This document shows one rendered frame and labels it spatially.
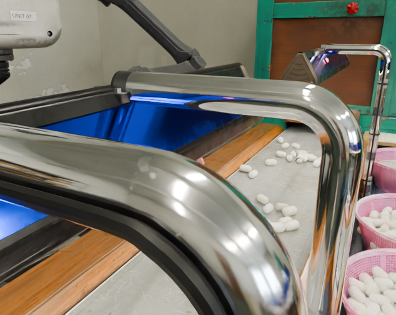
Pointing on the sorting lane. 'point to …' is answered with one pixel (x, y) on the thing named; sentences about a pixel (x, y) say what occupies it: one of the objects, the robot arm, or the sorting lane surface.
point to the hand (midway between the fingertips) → (200, 162)
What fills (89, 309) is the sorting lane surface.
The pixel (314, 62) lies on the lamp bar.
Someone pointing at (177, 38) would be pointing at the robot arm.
